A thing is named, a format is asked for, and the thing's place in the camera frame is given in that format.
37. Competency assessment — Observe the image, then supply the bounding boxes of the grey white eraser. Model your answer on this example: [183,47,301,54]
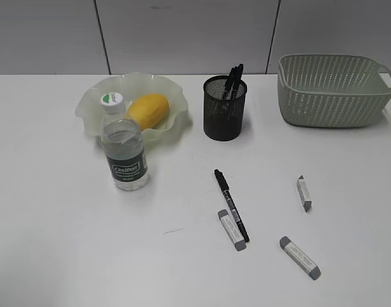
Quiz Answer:
[218,209,246,251]
[296,175,312,212]
[280,236,321,281]

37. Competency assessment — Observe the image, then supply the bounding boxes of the black mesh pen holder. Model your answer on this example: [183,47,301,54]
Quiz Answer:
[203,75,247,141]

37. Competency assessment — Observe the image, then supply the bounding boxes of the pale green plastic basket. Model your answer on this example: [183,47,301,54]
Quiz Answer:
[278,54,391,129]

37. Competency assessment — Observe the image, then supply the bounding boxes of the frosted green wavy plate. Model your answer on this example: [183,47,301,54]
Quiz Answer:
[75,72,189,148]

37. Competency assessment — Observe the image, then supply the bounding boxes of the black marker pen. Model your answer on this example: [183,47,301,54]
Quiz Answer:
[222,67,237,100]
[214,169,250,242]
[229,63,244,99]

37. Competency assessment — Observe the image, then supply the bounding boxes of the clear water bottle green label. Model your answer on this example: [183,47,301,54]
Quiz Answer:
[100,92,149,191]

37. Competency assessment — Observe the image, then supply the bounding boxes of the yellow mango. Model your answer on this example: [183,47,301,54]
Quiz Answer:
[125,93,170,131]

